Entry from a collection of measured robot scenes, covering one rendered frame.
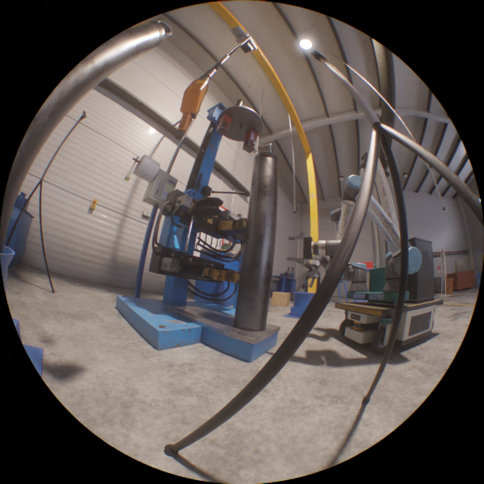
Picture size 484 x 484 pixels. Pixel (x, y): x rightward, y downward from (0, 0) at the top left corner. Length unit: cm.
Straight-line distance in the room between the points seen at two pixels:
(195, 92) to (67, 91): 45
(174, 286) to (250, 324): 84
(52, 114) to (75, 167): 258
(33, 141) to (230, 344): 118
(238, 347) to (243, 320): 18
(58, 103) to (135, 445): 85
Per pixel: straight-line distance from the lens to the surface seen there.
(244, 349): 96
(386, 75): 605
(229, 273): 143
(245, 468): 50
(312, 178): 437
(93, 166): 318
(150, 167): 205
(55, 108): 61
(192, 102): 70
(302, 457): 54
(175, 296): 161
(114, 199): 306
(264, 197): 116
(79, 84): 67
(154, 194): 200
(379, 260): 168
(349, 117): 797
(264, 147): 153
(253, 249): 103
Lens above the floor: 44
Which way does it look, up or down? 14 degrees up
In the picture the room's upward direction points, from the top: 7 degrees clockwise
